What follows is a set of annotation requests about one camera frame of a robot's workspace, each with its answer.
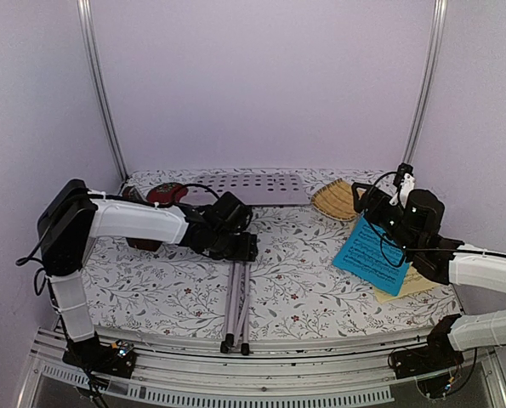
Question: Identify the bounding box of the front aluminium rail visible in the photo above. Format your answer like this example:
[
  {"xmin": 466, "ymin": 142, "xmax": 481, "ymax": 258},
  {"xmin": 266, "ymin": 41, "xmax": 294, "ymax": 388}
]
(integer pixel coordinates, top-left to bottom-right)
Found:
[{"xmin": 16, "ymin": 326, "xmax": 506, "ymax": 408}]

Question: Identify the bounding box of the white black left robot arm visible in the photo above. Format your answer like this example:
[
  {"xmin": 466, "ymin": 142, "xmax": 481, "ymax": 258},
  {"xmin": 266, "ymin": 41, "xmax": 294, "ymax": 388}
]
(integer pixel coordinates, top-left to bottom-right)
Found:
[{"xmin": 15, "ymin": 179, "xmax": 258, "ymax": 369}]

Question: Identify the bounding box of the red floral round box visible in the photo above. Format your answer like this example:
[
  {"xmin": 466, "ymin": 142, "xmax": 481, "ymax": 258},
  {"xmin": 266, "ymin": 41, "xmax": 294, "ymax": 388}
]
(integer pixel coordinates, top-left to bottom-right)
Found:
[{"xmin": 146, "ymin": 182, "xmax": 188, "ymax": 204}]

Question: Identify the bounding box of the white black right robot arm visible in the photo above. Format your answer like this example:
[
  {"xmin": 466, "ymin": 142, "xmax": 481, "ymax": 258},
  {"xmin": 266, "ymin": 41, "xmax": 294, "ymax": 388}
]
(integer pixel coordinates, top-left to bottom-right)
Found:
[{"xmin": 351, "ymin": 183, "xmax": 506, "ymax": 371}]

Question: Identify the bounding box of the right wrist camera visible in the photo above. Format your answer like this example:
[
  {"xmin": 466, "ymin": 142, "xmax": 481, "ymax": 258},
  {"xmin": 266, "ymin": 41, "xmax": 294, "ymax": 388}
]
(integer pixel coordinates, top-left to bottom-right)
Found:
[{"xmin": 389, "ymin": 163, "xmax": 416, "ymax": 208}]

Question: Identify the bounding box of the yellow paper sheet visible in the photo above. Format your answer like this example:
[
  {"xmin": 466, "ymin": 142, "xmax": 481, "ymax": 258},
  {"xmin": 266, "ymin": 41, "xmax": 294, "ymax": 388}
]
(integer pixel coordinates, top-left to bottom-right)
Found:
[{"xmin": 373, "ymin": 266, "xmax": 440, "ymax": 303}]

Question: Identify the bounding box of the woven bamboo tray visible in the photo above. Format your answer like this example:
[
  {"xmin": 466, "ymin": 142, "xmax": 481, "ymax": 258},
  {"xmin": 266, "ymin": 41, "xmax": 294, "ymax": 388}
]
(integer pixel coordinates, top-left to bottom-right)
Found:
[{"xmin": 311, "ymin": 178, "xmax": 358, "ymax": 221}]

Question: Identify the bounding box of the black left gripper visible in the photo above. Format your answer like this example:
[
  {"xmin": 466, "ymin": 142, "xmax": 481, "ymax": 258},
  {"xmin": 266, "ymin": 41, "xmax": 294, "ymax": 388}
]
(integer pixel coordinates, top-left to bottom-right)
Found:
[{"xmin": 210, "ymin": 229, "xmax": 259, "ymax": 262}]

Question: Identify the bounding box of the blue sheet music page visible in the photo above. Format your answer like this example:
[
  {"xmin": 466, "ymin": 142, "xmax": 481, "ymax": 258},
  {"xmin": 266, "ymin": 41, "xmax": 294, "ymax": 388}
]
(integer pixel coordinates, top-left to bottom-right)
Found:
[{"xmin": 333, "ymin": 217, "xmax": 410, "ymax": 296}]

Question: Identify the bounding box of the aluminium frame post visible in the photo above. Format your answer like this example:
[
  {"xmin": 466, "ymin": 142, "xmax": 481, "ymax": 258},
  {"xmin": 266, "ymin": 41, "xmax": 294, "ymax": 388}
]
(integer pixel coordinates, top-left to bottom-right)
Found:
[
  {"xmin": 77, "ymin": 0, "xmax": 128, "ymax": 181},
  {"xmin": 402, "ymin": 0, "xmax": 448, "ymax": 165}
]

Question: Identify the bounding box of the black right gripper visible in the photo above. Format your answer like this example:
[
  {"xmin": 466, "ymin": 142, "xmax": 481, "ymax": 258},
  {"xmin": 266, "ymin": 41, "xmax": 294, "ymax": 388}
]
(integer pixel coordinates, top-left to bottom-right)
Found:
[{"xmin": 353, "ymin": 182, "xmax": 419, "ymax": 258}]

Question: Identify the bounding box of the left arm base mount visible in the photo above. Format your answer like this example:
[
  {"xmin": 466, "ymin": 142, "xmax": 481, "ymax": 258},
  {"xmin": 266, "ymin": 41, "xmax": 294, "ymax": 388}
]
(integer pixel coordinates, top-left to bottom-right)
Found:
[{"xmin": 62, "ymin": 332, "xmax": 137, "ymax": 379}]

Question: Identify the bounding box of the white tripod music stand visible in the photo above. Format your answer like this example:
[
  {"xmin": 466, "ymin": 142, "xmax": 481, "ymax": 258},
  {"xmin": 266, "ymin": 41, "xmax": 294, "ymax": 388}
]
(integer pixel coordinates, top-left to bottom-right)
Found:
[{"xmin": 185, "ymin": 173, "xmax": 310, "ymax": 356}]

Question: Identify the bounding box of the right aluminium frame post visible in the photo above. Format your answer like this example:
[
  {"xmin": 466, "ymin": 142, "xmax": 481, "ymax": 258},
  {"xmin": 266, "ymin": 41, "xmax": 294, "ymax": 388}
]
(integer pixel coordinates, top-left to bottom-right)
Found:
[{"xmin": 402, "ymin": 0, "xmax": 448, "ymax": 165}]

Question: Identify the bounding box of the left aluminium frame post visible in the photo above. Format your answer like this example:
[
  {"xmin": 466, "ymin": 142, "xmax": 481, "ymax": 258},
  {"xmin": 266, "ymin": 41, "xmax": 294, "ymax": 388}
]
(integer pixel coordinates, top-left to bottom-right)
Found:
[{"xmin": 77, "ymin": 0, "xmax": 128, "ymax": 181}]

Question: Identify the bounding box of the dark red wooden metronome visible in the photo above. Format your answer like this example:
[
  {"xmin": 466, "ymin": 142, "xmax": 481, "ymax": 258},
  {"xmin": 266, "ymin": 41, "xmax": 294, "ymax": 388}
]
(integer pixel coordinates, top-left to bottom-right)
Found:
[{"xmin": 122, "ymin": 185, "xmax": 162, "ymax": 252}]

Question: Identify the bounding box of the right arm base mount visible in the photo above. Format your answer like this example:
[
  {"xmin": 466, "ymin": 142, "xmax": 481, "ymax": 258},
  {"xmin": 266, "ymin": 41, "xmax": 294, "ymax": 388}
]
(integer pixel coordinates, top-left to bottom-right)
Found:
[{"xmin": 387, "ymin": 314, "xmax": 478, "ymax": 400}]

